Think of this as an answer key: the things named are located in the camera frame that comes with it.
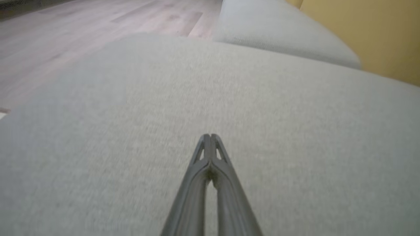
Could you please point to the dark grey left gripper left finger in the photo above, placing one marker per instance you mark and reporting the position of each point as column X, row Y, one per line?
column 192, row 196

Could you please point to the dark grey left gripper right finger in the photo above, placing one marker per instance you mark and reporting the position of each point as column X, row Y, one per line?
column 233, row 203

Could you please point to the grey fabric sofa seat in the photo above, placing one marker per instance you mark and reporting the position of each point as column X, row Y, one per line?
column 115, row 147

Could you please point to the grey fabric sofa cushion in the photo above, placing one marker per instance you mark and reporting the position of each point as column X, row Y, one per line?
column 279, row 29

